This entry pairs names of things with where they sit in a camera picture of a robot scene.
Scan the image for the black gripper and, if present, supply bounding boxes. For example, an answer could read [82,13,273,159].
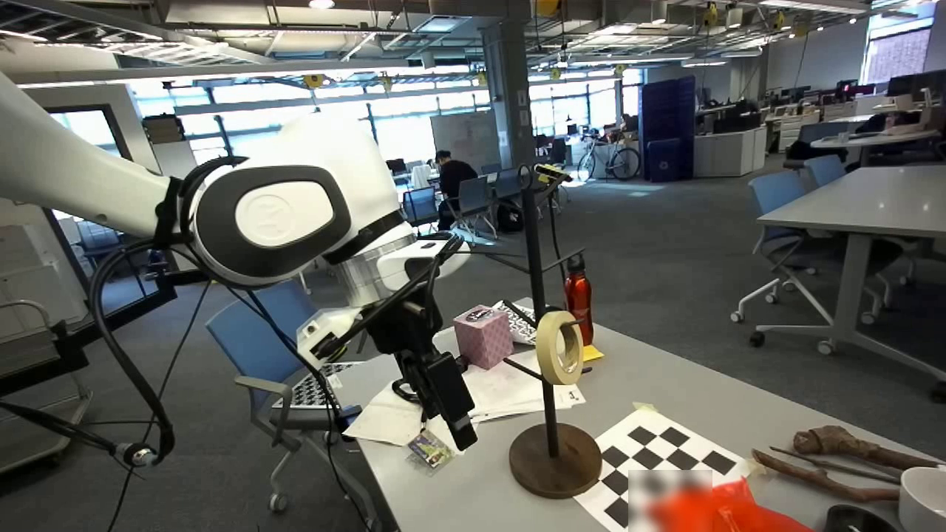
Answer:
[310,237,477,450]

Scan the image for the white masking tape roll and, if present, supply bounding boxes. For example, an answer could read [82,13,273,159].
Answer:
[534,310,582,385]

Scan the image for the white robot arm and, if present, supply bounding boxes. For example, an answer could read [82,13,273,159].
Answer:
[0,78,465,361]

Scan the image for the pink tissue box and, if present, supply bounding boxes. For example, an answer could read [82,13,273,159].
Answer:
[451,304,514,370]

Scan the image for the fiducial marker sheet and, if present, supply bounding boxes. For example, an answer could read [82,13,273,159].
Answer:
[494,301,534,345]

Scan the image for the white paper sheets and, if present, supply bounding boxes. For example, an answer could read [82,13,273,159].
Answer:
[347,352,545,447]

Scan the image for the small card tag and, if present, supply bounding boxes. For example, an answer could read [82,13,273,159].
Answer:
[409,431,451,469]

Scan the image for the blue office chair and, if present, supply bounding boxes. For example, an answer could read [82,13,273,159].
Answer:
[208,283,360,515]

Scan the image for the person in black shirt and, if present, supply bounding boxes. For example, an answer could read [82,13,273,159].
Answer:
[435,150,477,231]

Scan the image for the red fire extinguisher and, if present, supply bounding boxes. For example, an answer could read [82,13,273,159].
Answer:
[565,255,595,345]

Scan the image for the yellow sticky notes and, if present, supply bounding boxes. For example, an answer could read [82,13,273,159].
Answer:
[580,345,602,366]

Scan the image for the dark wooden hanger stand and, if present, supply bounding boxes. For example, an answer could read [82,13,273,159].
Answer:
[508,165,599,499]

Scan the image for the black white checkerboard sheet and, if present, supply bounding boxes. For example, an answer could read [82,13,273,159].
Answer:
[576,409,749,532]

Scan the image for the blue cabinet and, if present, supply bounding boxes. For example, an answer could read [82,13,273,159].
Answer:
[638,78,695,184]

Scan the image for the brown wooden sticks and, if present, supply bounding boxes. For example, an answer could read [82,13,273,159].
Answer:
[752,426,932,502]

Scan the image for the grey office table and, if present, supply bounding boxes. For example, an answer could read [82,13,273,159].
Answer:
[759,163,946,385]

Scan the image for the white bowl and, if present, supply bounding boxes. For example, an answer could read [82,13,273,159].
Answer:
[898,466,946,532]

